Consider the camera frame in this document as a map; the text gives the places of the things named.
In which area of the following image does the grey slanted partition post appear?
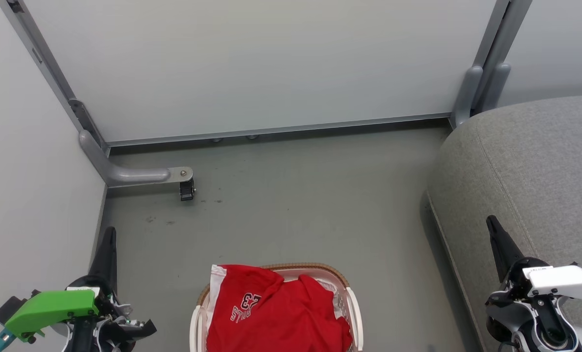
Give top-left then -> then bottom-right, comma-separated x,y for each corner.
0,0 -> 111,152

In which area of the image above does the grey rounded partition foot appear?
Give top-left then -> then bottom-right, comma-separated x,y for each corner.
479,62 -> 512,113
450,66 -> 483,129

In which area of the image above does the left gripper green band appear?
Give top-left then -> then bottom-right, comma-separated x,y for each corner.
0,226 -> 133,342

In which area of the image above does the grey double partition post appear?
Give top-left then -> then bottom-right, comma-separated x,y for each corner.
472,0 -> 534,110

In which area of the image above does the red jersey white number print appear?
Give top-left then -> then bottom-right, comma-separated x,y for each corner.
206,264 -> 354,352

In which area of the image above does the grey fabric sofa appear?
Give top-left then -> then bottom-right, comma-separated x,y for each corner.
427,94 -> 582,352

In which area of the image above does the black partition hinge bracket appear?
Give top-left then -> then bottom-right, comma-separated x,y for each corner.
67,99 -> 107,147

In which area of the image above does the grey partition bottom rail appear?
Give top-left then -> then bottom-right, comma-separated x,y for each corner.
108,113 -> 452,147

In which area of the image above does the grey curved partition foot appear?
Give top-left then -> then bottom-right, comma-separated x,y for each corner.
78,130 -> 194,189

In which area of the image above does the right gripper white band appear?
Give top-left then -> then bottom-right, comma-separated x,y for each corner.
486,215 -> 582,311

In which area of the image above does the white laundry basket wicker rim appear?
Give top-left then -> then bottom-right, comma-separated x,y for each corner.
189,263 -> 365,352

